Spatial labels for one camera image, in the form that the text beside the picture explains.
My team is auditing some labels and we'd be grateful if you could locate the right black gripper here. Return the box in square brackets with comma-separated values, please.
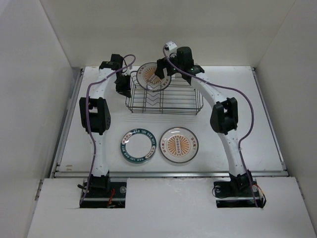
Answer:
[154, 50, 183, 79]

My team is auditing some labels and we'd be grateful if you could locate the orange sunburst plate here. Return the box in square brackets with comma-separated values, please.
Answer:
[159, 127, 199, 164]
[136, 62, 171, 92]

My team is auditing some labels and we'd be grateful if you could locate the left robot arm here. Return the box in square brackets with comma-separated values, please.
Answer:
[79, 54, 132, 197]

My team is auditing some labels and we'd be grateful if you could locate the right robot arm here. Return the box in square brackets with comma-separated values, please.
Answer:
[155, 42, 252, 196]

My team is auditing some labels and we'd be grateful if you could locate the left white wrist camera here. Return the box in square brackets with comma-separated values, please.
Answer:
[122, 66, 133, 76]

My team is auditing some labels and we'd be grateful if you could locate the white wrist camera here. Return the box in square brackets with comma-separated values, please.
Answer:
[163, 41, 177, 53]
[122, 66, 133, 76]

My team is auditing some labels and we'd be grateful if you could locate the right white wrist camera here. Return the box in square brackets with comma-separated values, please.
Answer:
[163, 41, 177, 53]

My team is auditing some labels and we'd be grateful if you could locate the wire dish rack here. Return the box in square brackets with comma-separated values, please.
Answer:
[125, 71, 204, 115]

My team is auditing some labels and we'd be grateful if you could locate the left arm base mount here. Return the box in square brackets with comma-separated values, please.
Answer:
[77, 177, 127, 209]

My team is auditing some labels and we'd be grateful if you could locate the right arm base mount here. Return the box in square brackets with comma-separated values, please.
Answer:
[212, 180, 267, 208]

